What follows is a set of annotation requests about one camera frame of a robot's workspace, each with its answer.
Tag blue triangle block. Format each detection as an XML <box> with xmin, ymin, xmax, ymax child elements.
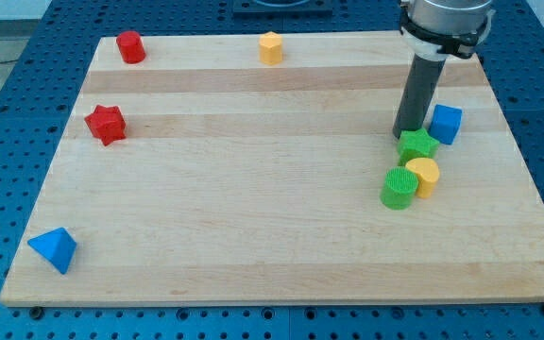
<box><xmin>27</xmin><ymin>228</ymin><xmax>77</xmax><ymax>275</ymax></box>

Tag wooden board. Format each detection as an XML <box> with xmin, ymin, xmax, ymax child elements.
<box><xmin>0</xmin><ymin>31</ymin><xmax>544</xmax><ymax>307</ymax></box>

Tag blue cube block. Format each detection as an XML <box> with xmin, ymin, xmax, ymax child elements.
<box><xmin>428</xmin><ymin>104</ymin><xmax>463</xmax><ymax>145</ymax></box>

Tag red cylinder block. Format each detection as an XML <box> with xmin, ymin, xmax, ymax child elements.
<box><xmin>116</xmin><ymin>30</ymin><xmax>146</xmax><ymax>64</ymax></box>

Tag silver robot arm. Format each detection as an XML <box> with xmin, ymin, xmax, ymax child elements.
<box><xmin>393</xmin><ymin>0</ymin><xmax>495</xmax><ymax>138</ymax></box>

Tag red star block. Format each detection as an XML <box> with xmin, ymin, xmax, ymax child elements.
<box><xmin>84</xmin><ymin>105</ymin><xmax>126</xmax><ymax>146</ymax></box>

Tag green cylinder block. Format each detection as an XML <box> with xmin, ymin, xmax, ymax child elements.
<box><xmin>380</xmin><ymin>166</ymin><xmax>419</xmax><ymax>210</ymax></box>

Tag green star block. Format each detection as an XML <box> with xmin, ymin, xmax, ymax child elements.
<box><xmin>397</xmin><ymin>128</ymin><xmax>440</xmax><ymax>166</ymax></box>

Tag yellow hexagon block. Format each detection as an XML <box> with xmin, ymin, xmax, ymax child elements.
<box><xmin>259</xmin><ymin>31</ymin><xmax>283</xmax><ymax>65</ymax></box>

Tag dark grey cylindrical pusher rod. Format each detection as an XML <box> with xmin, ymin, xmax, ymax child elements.
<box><xmin>392</xmin><ymin>55</ymin><xmax>445</xmax><ymax>139</ymax></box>

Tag yellow heart block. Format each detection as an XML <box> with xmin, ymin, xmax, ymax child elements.
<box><xmin>405</xmin><ymin>158</ymin><xmax>440</xmax><ymax>198</ymax></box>

